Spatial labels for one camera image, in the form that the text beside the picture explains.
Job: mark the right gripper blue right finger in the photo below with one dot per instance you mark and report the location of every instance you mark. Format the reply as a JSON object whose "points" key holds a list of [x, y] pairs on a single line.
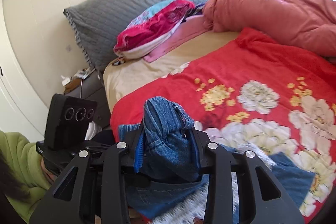
{"points": [[194, 150]]}

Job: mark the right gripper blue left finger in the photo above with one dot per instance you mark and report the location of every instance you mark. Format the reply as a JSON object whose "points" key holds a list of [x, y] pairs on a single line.
{"points": [[138, 153]]}

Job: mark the blue denim pants lace hem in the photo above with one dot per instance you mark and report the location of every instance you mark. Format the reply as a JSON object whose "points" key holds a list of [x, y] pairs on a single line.
{"points": [[239, 184]]}

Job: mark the green sleeved left forearm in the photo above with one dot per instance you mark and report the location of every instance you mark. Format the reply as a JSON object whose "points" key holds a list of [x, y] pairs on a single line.
{"points": [[24, 180]]}

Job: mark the dark grey bedside table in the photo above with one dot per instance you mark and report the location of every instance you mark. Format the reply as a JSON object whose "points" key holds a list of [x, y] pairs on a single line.
{"points": [[93, 89]]}

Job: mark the red floral blanket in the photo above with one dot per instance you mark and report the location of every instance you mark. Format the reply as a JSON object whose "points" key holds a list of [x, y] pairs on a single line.
{"points": [[278, 97]]}

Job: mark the beige bed sheet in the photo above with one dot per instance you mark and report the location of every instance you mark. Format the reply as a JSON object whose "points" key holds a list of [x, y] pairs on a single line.
{"points": [[120, 80]]}

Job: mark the pink pillow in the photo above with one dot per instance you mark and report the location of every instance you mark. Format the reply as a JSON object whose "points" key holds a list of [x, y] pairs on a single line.
{"points": [[191, 28]]}

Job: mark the grey quilted headboard cover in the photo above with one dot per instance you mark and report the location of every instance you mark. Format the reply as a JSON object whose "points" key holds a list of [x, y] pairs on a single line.
{"points": [[97, 23]]}

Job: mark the pink salmon duvet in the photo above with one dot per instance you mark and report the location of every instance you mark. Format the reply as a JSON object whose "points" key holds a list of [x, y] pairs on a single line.
{"points": [[308, 24]]}

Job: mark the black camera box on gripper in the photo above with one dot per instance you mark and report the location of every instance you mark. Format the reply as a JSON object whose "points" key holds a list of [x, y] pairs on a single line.
{"points": [[67, 122]]}

